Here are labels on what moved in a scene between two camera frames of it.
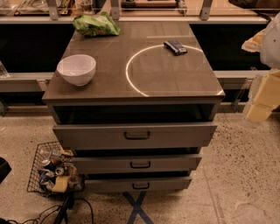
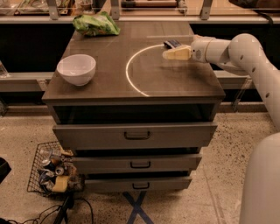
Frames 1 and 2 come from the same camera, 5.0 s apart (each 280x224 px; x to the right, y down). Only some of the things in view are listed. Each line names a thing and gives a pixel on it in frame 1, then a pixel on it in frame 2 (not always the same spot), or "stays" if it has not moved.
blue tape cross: x=137 y=208 stays
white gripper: x=271 y=48 → x=198 y=49
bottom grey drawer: x=155 y=185 stays
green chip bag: x=95 y=24 stays
